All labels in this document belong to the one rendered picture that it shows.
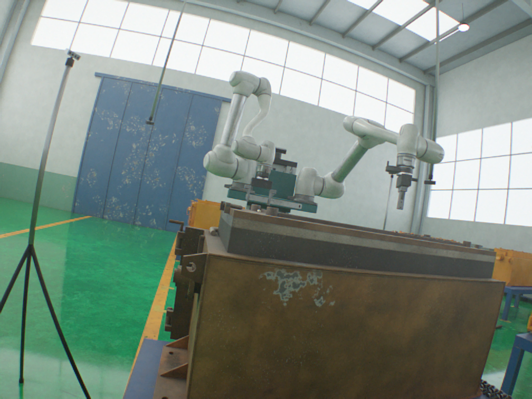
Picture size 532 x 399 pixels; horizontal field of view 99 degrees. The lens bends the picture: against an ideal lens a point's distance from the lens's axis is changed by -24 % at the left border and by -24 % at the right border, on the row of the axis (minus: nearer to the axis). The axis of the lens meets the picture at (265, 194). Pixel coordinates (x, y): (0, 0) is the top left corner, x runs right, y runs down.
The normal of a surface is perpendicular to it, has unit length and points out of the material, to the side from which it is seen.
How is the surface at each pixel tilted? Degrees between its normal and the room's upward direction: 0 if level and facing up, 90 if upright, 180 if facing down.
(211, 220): 90
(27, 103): 90
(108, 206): 90
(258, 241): 90
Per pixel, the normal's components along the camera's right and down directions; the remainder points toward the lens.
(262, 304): 0.22, 0.00
